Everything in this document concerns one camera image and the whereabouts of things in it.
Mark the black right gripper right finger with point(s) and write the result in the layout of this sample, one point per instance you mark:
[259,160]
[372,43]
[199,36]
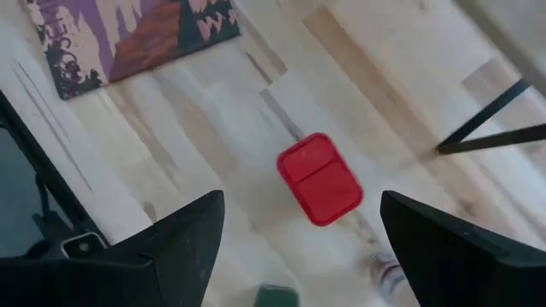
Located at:
[443,256]

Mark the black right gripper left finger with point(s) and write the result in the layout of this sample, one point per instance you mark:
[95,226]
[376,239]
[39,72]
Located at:
[187,239]

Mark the clear glass spice jar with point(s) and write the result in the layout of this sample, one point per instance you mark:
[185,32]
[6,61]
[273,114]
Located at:
[386,273]

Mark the green-lid spice jar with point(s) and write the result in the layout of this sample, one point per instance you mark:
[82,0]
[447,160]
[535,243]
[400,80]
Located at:
[277,297]

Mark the red-lid spice jar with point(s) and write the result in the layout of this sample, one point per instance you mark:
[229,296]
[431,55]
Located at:
[320,179]

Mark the silver-rimmed black device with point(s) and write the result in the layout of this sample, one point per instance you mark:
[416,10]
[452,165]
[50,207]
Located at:
[83,245]

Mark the black table edge rail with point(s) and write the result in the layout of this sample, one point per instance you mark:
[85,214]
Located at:
[25,136]

